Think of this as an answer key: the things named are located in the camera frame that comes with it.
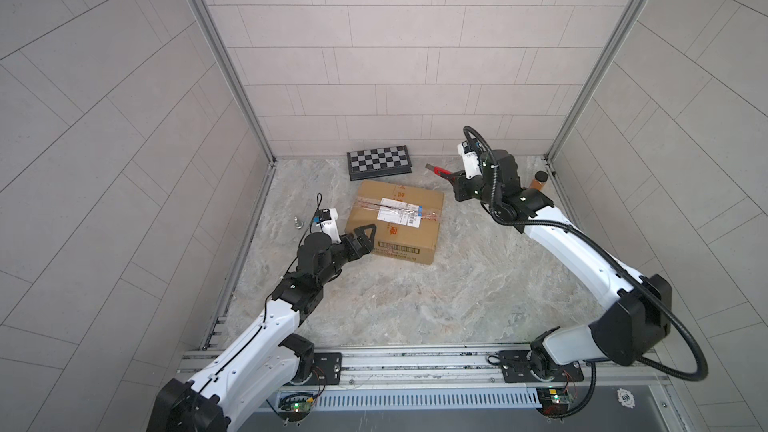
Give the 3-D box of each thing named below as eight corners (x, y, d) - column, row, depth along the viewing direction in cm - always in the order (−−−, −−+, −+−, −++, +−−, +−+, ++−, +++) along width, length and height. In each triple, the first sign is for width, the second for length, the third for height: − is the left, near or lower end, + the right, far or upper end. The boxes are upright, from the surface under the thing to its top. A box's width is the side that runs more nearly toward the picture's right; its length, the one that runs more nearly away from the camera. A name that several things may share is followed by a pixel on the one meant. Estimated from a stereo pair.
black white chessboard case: (350, 182, 111) (349, 175, 108) (347, 159, 118) (346, 152, 116) (412, 173, 114) (412, 166, 111) (405, 151, 121) (406, 144, 119)
